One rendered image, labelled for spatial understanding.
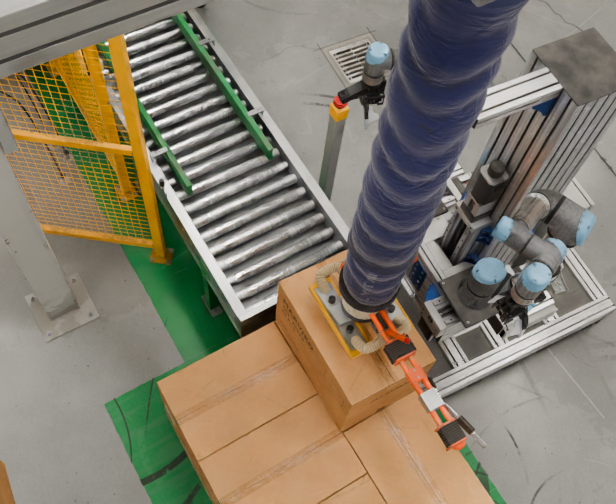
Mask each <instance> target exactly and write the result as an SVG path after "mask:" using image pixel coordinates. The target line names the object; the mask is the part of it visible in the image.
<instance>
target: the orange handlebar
mask: <svg viewBox="0 0 616 504"><path fill-rule="evenodd" d="M379 313H380V315H381V316H382V318H383V320H384V321H385V323H386V324H387V326H388V328H389V329H391V330H393V331H395V332H397V333H398V331H397V330H396V328H395V326H394V325H393V323H392V322H391V320H390V318H389V317H388V315H387V314H386V312H385V311H384V310H382V311H379ZM369 316H370V318H371V319H372V321H373V323H374V324H375V326H376V328H377V329H378V331H379V332H380V334H381V336H382V337H383V339H384V340H385V342H387V341H389V340H391V339H390V338H389V336H388V334H387V333H386V331H385V330H384V328H383V326H382V325H381V323H380V321H379V320H378V318H377V317H376V315H375V313H371V314H369ZM408 360H409V361H410V363H411V365H412V366H413V368H412V369H410V370H409V368H408V366H407V365H406V363H405V362H404V360H402V361H400V362H399V365H400V366H401V368H402V370H403V371H404V373H405V374H404V375H405V377H406V378H407V380H408V381H409V383H410V385H411V386H413V387H414V389H415V391H416V392H417V394H418V395H420V394H422V393H423V390H422V389H421V387H420V386H419V384H418V382H420V381H422V382H423V384H424V385H425V387H426V389H427V390H429V389H431V388H433V387H432V385H431V383H430V382H429V380H428V379H427V375H426V373H425V372H424V370H423V369H422V367H421V366H420V365H419V364H418V363H417V361H416V360H415V358H414V357H413V355H412V356H410V357H408ZM439 409H440V411H441V412H442V414H443V416H444V417H445V419H446V420H447V421H449V420H451V419H452V417H451V415H450V414H449V412H448V410H447V409H446V407H445V406H444V405H442V406H440V407H439ZM429 413H430V415H431V416H432V418H433V420H434V421H435V423H436V424H437V426H440V425H442V424H443V423H442V421H441V419H440V418H439V416H438V415H437V413H436V411H435V410H433V411H431V412H429ZM465 444H466V440H465V441H463V442H461V443H460V444H458V445H456V446H455V447H453V448H452V449H454V450H460V449H462V448H463V447H464V446H465Z"/></svg>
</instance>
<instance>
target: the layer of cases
mask: <svg viewBox="0 0 616 504"><path fill-rule="evenodd" d="M157 386H158V389H159V392H160V395H161V398H162V401H163V404H164V407H165V409H166V411H167V413H168V415H169V417H170V419H171V421H172V423H173V425H174V427H175V429H176V430H177V432H178V434H179V436H180V438H181V440H182V442H183V444H184V446H185V448H186V450H187V452H188V454H189V455H190V457H191V459H192V461H193V463H194V465H195V467H196V469H197V471H198V473H199V475H200V477H201V478H202V480H203V482H204V484H205V486H206V488H207V490H208V492H209V494H210V496H211V498H212V500H213V502H214V503H215V504H495V503H494V502H493V500H492V499H491V497H490V496H489V494H488V493H487V491H486V490H485V488H484V487H483V485H482V484H481V482H480V481H479V479H478V478H477V477H476V475H475V474H474V472H473V471H472V469H471V468H470V466H469V465H468V463H467V462H466V460H465V459H464V457H463V456H462V454H461V453H460V451H459V450H454V449H451V450H449V451H446V449H447V448H446V446H445V444H444V443H443V441H442V440H441V438H440V436H439V435H438V433H437V432H435V431H434V430H435V429H436V428H437V427H438V426H437V424H436V423H435V421H434V420H433V418H432V416H431V415H430V414H427V413H426V411H425V409H424V408H423V406H422V404H421V403H420V401H419V400H418V397H419V395H418V394H417V392H416V391H414V392H412V393H411V394H409V395H407V396H405V397H403V398H402V399H400V400H398V401H396V402H394V403H392V404H391V405H389V406H387V407H385V408H383V409H381V410H380V411H378V412H376V413H374V414H372V415H370V416H369V417H367V418H365V419H363V420H361V421H360V422H358V423H356V424H354V425H352V426H350V427H349V428H347V429H345V430H343V431H341V432H340V431H339V429H338V428H337V426H336V424H335V422H334V421H333V419H332V417H331V415H330V414H329V412H328V410H327V408H326V407H325V405H324V403H323V401H322V400H321V398H320V396H319V394H318V393H317V391H316V389H315V387H314V386H313V384H312V382H311V380H310V379H309V377H308V375H307V373H306V372H305V370H304V368H303V366H302V365H301V363H300V361H299V359H298V358H297V356H296V354H295V352H294V351H293V349H292V347H291V345H290V344H289V342H288V340H287V338H286V337H285V335H284V333H283V331H282V330H281V328H280V326H279V324H278V323H277V321H276V320H275V322H274V321H273V322H271V323H269V324H267V325H265V326H263V327H261V328H260V329H258V330H256V331H254V332H252V333H250V334H248V335H246V336H244V337H242V338H240V339H239V340H237V341H235V342H233V343H231V344H229V345H227V346H225V347H223V348H221V349H219V350H217V351H216V352H214V353H212V354H210V355H208V356H206V357H204V358H202V359H200V360H198V361H196V362H194V363H193V364H191V365H189V366H187V367H185V368H183V369H181V370H179V371H177V372H175V373H173V374H172V375H170V376H168V377H166V378H164V379H162V380H160V381H158V382H157Z"/></svg>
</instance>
